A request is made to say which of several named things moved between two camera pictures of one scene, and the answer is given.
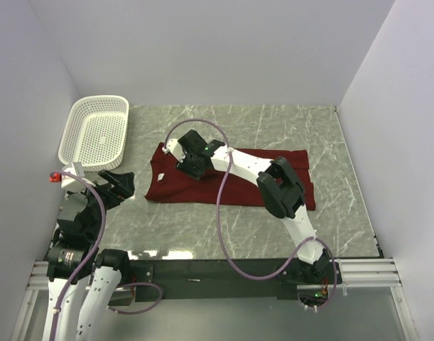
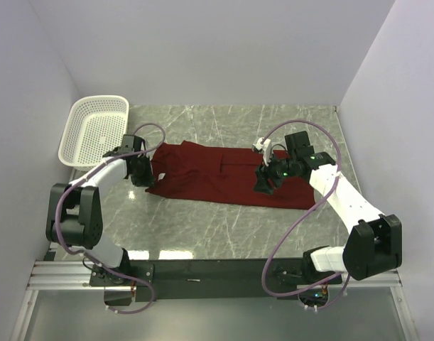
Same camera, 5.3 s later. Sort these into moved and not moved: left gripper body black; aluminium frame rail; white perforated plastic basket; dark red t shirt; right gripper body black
Moved: right gripper body black; left gripper body black
Not moved: dark red t shirt; white perforated plastic basket; aluminium frame rail
